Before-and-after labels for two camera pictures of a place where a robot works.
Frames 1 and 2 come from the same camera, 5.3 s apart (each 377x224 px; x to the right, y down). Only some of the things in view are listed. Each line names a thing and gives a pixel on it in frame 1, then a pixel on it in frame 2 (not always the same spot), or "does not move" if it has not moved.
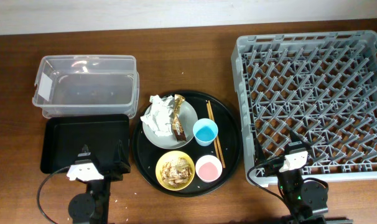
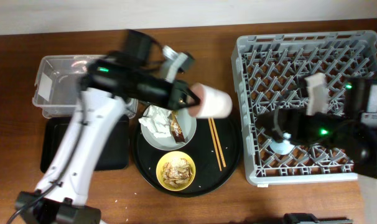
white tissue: x=157 y=119 does not move
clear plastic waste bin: x=98 y=84 does not move
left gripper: x=119 y=159 -> x=182 y=97
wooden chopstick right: x=218 y=137 does not move
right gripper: x=273 y=167 -> x=295 y=117
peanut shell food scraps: x=176 y=172 does not move
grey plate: x=147 y=110 -> x=188 y=125
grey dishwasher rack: x=329 y=88 does not move
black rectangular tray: x=64 y=134 does not move
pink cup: x=208 y=168 -> x=213 y=104
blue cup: x=204 y=130 -> x=283 y=147
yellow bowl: x=175 y=170 does not move
